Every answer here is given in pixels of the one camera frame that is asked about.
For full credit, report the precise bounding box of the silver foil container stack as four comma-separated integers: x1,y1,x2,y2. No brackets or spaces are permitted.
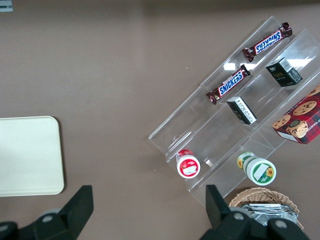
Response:
239,202,299,226

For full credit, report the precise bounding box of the light tan wicker basket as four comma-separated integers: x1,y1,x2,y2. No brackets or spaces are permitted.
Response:
228,187,305,231

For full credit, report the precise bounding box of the green lid white cup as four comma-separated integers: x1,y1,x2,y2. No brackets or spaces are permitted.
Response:
236,151,277,187

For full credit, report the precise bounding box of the snickers bar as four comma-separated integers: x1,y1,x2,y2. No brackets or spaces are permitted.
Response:
242,21,294,64
205,64,252,106

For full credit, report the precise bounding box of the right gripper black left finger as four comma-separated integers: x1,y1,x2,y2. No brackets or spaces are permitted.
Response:
14,185,95,240

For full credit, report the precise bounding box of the red lid white cup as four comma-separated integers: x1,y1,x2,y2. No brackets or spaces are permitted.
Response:
175,148,202,179

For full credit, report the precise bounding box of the red tartan cookie box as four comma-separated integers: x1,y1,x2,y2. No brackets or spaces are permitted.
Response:
271,83,320,146

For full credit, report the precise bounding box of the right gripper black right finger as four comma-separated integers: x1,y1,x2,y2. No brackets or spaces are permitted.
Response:
199,184,254,240

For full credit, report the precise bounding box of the cream rectangular tray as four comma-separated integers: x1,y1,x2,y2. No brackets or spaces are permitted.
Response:
0,115,65,198

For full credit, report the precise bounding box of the clear acrylic stepped shelf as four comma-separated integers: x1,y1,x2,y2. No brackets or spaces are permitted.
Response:
147,15,320,209

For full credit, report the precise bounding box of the small black carton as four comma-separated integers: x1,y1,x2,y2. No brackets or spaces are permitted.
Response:
226,95,258,126
265,57,304,88

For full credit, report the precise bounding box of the small grey device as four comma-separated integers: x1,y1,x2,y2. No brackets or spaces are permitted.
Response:
0,0,14,13

